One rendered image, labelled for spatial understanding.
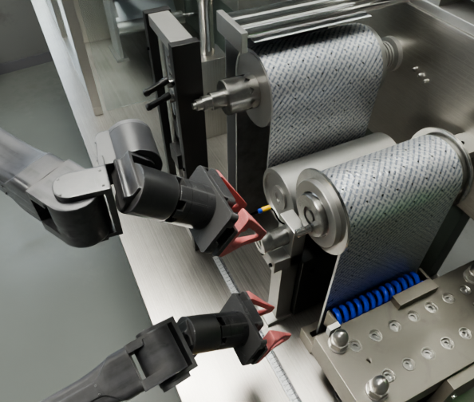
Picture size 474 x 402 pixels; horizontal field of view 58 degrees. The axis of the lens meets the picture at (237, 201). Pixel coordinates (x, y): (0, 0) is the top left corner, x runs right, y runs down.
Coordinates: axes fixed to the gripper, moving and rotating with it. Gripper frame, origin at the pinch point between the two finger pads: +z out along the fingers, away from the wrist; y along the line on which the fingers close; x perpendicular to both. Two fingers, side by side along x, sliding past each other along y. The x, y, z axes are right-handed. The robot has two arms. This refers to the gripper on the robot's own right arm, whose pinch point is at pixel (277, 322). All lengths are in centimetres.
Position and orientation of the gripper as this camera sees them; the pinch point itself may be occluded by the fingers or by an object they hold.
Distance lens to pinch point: 79.6
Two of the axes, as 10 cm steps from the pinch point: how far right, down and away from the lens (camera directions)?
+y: 4.4, 6.5, -6.2
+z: 7.8, 0.8, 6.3
